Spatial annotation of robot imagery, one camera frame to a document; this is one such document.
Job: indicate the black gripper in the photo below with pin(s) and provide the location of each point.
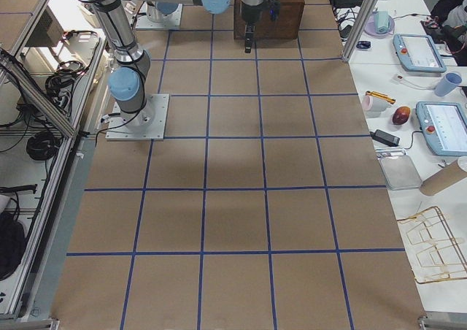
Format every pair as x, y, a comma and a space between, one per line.
249, 14

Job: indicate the dark wooden drawer box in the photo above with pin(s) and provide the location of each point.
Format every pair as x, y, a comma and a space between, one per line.
286, 27

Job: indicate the small blue black device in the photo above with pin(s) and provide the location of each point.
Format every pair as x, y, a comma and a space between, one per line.
363, 45

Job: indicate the lilac plate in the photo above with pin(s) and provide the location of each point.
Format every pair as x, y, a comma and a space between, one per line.
370, 30

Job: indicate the teal cup on plate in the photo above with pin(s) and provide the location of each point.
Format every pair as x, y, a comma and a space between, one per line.
381, 22

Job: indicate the gold metal cylinder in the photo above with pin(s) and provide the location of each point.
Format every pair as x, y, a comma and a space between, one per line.
381, 96

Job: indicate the pink paper cup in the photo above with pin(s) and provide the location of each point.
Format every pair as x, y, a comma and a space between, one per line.
374, 104

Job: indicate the far teach pendant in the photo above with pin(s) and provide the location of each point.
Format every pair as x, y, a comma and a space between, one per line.
418, 53

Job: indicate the teach pendant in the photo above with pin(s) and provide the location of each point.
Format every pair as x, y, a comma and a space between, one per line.
418, 53
443, 125

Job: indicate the red mango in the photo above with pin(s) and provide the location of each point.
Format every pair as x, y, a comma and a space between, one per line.
401, 115

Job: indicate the black power adapter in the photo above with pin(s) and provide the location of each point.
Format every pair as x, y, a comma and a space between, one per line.
385, 138

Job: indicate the blue plastic cup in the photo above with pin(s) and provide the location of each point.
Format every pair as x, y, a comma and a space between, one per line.
447, 83

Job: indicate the metal tray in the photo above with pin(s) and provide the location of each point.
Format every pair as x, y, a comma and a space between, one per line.
400, 173

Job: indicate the near teach pendant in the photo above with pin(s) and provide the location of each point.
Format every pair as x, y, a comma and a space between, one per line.
443, 125

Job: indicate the cardboard tube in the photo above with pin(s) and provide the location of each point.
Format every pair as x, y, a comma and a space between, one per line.
444, 178

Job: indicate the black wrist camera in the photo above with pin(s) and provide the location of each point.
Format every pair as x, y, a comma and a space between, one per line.
274, 9

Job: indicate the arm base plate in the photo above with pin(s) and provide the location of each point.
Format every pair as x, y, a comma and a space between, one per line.
149, 124
159, 16

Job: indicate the aluminium frame post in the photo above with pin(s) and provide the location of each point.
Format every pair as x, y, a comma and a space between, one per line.
363, 15

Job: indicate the gold wire rack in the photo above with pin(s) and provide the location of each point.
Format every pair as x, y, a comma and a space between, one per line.
434, 252

